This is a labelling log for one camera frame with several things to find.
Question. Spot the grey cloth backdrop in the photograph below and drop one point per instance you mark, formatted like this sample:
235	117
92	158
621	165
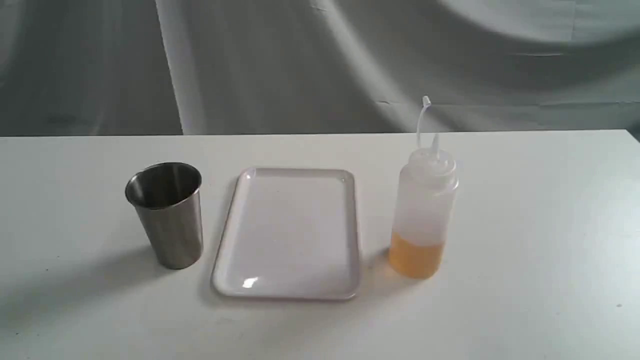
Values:
232	67

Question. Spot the stainless steel cup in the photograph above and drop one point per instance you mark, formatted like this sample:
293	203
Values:
167	199

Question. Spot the squeeze bottle with amber liquid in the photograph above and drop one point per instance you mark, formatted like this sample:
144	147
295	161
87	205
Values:
426	192

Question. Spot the white rectangular plastic tray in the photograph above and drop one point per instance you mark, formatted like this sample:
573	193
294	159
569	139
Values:
290	234

